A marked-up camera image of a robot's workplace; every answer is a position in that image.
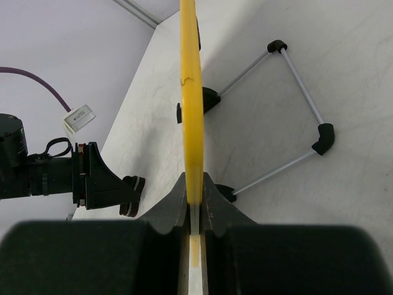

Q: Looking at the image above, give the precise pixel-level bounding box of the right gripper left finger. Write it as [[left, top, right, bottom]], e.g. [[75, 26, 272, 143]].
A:
[[1, 176, 187, 294]]

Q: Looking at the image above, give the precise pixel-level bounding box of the right whiteboard stand foot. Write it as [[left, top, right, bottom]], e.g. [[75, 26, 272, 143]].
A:
[[216, 184, 237, 203]]

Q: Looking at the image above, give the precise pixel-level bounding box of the left whiteboard stand foot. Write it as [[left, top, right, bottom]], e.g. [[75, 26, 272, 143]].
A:
[[176, 87, 221, 124]]

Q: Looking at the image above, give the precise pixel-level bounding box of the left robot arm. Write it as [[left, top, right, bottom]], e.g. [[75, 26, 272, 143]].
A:
[[1, 114, 146, 217]]

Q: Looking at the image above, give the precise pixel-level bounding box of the black bone-shaped eraser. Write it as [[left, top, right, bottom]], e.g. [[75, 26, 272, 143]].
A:
[[119, 176, 146, 218]]

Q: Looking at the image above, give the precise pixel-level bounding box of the metal wire whiteboard stand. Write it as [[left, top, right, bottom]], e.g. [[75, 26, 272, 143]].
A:
[[218, 39, 335, 197]]

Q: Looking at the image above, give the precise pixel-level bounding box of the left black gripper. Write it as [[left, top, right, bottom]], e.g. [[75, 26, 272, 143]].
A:
[[71, 142, 131, 209]]

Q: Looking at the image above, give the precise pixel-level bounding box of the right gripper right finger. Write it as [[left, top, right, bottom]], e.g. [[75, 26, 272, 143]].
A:
[[201, 175, 392, 294]]

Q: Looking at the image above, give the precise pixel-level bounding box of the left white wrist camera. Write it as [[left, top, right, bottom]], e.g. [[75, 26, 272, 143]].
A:
[[63, 104, 96, 145]]

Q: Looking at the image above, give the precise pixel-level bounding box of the yellow framed whiteboard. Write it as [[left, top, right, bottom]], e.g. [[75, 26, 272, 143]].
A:
[[180, 1, 204, 294]]

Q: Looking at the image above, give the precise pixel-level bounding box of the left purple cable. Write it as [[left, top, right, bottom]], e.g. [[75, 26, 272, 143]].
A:
[[0, 66, 72, 113]]

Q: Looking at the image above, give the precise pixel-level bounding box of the whiteboard stand foot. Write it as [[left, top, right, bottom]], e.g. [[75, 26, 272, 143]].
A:
[[176, 87, 221, 124], [216, 184, 237, 203]]

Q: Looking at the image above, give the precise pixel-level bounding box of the left aluminium frame post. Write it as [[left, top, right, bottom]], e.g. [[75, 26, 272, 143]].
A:
[[114, 0, 162, 30]]

